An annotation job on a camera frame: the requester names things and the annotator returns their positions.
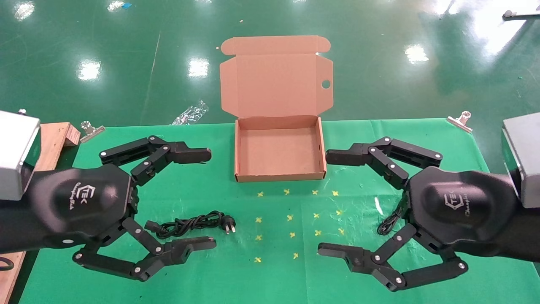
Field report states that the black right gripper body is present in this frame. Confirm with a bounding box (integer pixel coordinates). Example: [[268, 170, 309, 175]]
[[404, 166, 540, 261]]

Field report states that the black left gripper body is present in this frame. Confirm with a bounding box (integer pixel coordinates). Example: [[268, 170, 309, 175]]
[[0, 163, 140, 255]]

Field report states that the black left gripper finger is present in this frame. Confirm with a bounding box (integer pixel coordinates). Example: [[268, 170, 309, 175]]
[[99, 135, 212, 187], [72, 217, 217, 282]]

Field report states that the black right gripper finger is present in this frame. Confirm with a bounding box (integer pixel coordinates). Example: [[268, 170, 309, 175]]
[[325, 136, 443, 190], [317, 223, 469, 293]]

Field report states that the black power cable with plug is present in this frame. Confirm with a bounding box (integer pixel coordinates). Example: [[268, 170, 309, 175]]
[[144, 210, 236, 240]]

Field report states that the brown cardboard mailer box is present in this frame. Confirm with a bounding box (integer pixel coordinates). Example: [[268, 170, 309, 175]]
[[219, 35, 334, 183]]

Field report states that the clear plastic bag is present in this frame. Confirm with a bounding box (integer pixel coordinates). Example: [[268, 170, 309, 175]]
[[170, 100, 210, 126]]

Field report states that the green table cloth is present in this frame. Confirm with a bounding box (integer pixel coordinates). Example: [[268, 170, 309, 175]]
[[19, 118, 540, 304]]

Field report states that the wooden board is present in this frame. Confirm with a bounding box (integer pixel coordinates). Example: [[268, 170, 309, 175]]
[[0, 122, 81, 304]]

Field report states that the silver binder clip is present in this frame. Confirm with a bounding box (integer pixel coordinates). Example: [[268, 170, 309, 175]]
[[79, 120, 105, 144], [445, 111, 474, 133]]

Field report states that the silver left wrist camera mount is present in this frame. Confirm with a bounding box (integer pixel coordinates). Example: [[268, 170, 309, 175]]
[[0, 110, 42, 201]]

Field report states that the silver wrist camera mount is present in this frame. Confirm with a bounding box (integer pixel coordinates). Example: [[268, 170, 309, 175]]
[[501, 112, 540, 209], [0, 110, 42, 201]]

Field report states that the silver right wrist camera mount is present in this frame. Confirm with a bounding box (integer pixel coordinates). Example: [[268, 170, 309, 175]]
[[501, 112, 540, 209]]

